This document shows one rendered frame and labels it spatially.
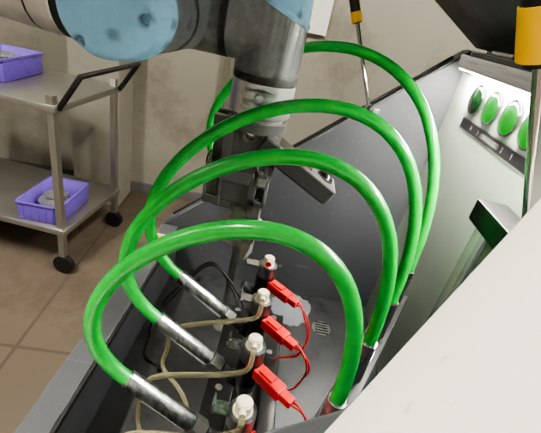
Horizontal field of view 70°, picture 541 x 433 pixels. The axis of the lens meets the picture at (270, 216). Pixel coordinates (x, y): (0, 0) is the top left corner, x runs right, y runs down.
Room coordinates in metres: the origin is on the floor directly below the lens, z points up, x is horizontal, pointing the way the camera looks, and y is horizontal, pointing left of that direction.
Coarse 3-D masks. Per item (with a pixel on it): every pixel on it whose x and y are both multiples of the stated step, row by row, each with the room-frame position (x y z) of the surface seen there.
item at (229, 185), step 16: (224, 112) 0.48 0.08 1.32; (240, 128) 0.44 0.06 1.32; (256, 128) 0.44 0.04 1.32; (272, 128) 0.44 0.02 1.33; (224, 144) 0.45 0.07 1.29; (240, 144) 0.46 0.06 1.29; (256, 144) 0.45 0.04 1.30; (224, 176) 0.44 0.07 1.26; (240, 176) 0.44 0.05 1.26; (256, 176) 0.45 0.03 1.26; (208, 192) 0.44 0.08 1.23; (224, 192) 0.44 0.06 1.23; (240, 192) 0.44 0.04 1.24
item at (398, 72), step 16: (304, 48) 0.56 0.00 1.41; (320, 48) 0.55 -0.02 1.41; (336, 48) 0.54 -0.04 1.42; (352, 48) 0.54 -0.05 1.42; (368, 48) 0.53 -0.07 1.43; (384, 64) 0.52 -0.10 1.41; (400, 80) 0.51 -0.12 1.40; (224, 96) 0.61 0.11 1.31; (416, 96) 0.50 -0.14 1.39; (208, 128) 0.62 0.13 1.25; (432, 128) 0.49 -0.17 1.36; (432, 144) 0.48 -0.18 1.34; (432, 160) 0.48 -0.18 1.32; (432, 176) 0.48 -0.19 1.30; (432, 192) 0.47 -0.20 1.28; (432, 208) 0.47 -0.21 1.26; (416, 256) 0.47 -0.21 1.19
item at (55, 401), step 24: (120, 288) 0.53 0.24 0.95; (144, 288) 0.56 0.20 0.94; (120, 312) 0.47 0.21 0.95; (120, 336) 0.46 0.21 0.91; (72, 360) 0.36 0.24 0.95; (120, 360) 0.46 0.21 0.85; (48, 384) 0.32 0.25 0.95; (72, 384) 0.33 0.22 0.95; (96, 384) 0.38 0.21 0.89; (48, 408) 0.29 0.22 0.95; (72, 408) 0.31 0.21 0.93; (96, 408) 0.37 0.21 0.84; (24, 432) 0.26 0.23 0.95; (48, 432) 0.26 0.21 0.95; (72, 432) 0.31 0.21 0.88
